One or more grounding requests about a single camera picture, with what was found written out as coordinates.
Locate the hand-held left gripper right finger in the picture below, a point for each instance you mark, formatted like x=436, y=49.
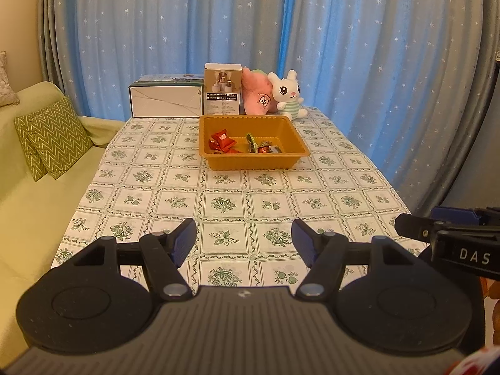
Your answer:
x=305, y=239

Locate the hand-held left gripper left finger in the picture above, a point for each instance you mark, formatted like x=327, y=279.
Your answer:
x=184, y=239

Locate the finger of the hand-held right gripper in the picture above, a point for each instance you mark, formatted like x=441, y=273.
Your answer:
x=416, y=227
x=457, y=215

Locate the orange plastic tray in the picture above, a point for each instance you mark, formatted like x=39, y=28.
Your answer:
x=254, y=161

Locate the dark snack packet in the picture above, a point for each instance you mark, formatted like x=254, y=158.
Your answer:
x=275, y=150

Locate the red candy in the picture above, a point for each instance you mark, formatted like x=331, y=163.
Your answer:
x=262, y=149
x=214, y=144

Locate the red triangular snack packet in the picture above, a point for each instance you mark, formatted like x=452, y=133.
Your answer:
x=229, y=149

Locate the clear candy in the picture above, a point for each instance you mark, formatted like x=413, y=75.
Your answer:
x=266, y=142

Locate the tall red snack packet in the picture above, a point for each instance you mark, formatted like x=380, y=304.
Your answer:
x=222, y=138

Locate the yellow green candy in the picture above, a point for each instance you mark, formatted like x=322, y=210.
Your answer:
x=250, y=140

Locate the person's right hand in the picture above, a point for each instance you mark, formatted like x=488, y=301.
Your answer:
x=492, y=291

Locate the red white patterned clothing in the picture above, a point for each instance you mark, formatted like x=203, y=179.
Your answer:
x=480, y=363

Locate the white flat cardboard box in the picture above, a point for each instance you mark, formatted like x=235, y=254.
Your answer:
x=164, y=101

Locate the pale green sofa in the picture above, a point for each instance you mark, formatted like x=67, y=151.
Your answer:
x=39, y=211

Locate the white bunny plush toy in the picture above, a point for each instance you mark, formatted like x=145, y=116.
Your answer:
x=287, y=91

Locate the brown product box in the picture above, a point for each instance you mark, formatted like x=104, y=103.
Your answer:
x=222, y=93

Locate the pink star plush toy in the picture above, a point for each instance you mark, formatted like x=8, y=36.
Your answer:
x=256, y=93

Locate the green zigzag pillow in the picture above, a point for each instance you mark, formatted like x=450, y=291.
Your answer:
x=27, y=144
x=62, y=136

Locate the blue starry curtain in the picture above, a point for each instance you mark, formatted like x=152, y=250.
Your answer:
x=234, y=19

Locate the beige patterned pillow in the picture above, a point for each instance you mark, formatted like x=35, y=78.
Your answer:
x=6, y=82

